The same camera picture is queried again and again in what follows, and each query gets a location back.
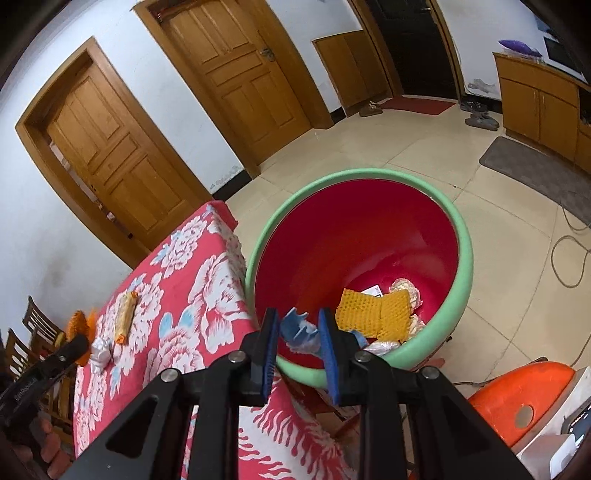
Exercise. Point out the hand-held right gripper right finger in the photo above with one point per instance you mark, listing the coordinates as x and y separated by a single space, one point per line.
330 364

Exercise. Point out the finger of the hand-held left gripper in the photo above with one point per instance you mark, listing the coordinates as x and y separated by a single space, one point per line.
69 353

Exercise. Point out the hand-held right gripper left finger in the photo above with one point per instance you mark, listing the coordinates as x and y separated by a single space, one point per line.
269 364

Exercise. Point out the orange cloth bow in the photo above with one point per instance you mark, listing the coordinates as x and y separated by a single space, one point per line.
76 323

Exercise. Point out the blue white plastic wrapper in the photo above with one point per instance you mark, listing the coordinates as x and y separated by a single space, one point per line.
298 334

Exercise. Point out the clear plastic wrapper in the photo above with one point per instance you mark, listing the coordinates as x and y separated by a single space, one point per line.
381 347

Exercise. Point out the large yellow foam net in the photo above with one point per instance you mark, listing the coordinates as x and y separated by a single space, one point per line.
358 314

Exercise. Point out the small yellow foam net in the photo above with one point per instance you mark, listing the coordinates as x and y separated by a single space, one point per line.
395 316

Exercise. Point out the white tissue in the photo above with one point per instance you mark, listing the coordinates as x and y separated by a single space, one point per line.
406 290

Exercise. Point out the red basin with green rim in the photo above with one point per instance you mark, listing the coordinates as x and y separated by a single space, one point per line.
351 240

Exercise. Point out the person's left hand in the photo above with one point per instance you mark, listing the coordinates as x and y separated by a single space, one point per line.
41 447

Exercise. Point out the white paper ball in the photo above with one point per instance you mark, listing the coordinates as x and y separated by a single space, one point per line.
100 357

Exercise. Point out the wooden chair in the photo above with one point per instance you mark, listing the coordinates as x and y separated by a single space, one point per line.
16 348
41 321

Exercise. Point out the cream snack stick wrapper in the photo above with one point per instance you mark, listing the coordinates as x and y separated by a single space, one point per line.
124 316

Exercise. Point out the red floral tablecloth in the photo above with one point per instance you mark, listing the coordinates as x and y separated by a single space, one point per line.
198 300

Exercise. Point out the orange plastic stool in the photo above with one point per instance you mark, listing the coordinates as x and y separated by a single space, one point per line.
512 397

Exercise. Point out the brown slipper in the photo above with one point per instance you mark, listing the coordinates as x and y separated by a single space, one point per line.
371 109

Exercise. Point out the red doormat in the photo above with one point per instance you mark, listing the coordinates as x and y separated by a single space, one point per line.
418 105

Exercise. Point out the grey floor mat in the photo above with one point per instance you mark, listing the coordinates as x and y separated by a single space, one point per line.
535 170

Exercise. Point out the grey shoe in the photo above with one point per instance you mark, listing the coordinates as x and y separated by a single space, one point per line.
473 106
482 122

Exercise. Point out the small wooden cupboard door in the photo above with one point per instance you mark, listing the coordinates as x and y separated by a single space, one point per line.
353 69

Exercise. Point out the dark door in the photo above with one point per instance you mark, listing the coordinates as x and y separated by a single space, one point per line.
411 46

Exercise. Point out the wooden cabinet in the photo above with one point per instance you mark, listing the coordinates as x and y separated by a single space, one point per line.
540 106

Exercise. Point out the purple bag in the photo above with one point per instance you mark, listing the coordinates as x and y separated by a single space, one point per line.
517 47

